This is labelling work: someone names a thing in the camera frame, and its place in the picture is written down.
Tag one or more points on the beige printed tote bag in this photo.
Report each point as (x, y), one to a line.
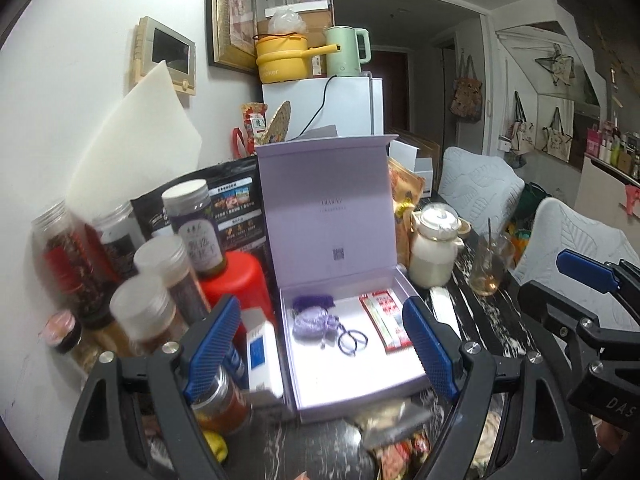
(556, 140)
(560, 70)
(521, 135)

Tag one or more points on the glass cup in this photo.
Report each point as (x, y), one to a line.
(490, 275)

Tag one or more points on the row of cosmetic bottles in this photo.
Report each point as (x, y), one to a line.
(615, 147)

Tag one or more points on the red snack packet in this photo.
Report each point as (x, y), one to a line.
(405, 455)

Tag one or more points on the orange snack bag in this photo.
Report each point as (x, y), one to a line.
(405, 185)

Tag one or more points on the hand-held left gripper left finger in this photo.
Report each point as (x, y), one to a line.
(212, 342)

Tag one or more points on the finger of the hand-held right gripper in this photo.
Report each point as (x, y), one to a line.
(542, 302)
(585, 270)

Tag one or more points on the woven fan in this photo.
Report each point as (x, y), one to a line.
(280, 122)

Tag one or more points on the person's right hand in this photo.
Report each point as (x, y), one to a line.
(612, 442)

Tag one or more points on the red snack bag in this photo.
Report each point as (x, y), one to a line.
(255, 122)

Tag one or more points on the lavender gift box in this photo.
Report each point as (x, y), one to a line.
(325, 200)

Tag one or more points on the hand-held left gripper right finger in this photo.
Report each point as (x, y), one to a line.
(430, 355)

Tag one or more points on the jar with black contents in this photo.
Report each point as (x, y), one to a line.
(117, 240)

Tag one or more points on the white leaf-pattern chair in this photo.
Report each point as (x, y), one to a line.
(575, 230)
(475, 180)

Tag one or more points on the gold framed picture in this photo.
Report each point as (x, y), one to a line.
(232, 15)

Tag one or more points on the green electric kettle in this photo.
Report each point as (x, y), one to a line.
(342, 52)

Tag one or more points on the red white packet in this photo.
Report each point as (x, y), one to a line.
(387, 317)

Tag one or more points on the beige wall intercom panel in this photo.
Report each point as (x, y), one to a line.
(167, 52)

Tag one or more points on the white tissue packet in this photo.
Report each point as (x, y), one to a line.
(444, 310)

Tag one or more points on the flat cardboard box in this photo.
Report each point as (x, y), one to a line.
(431, 150)

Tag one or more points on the white blue medicine box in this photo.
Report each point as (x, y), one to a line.
(260, 350)

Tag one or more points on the yellow lemon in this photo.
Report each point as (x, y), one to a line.
(217, 445)

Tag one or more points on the small white box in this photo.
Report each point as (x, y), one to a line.
(410, 157)

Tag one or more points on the brown patterned tote bag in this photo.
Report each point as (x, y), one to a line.
(466, 97)

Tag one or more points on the jar with brown contents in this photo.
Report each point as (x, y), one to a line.
(142, 310)

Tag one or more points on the jar with red label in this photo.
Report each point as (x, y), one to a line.
(65, 260)

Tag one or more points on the brown cardboard box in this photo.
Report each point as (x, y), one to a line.
(317, 20)

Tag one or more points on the small pink lid tin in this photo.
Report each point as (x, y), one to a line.
(62, 330)

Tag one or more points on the black snack bag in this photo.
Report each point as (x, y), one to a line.
(240, 210)

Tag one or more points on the tall jar with black label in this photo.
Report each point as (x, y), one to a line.
(192, 225)

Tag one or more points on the jar with dark contents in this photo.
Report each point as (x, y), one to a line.
(170, 270)

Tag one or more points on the yellow electric pot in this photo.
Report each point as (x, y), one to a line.
(280, 62)

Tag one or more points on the red plastic container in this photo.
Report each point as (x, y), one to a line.
(240, 280)

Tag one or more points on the white mini fridge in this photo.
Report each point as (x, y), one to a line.
(350, 105)

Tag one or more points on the clear plastic bag on pot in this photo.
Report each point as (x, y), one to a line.
(286, 22)

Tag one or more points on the dark green bag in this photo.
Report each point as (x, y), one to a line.
(530, 200)

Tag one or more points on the white foam sheet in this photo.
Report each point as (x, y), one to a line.
(135, 150)

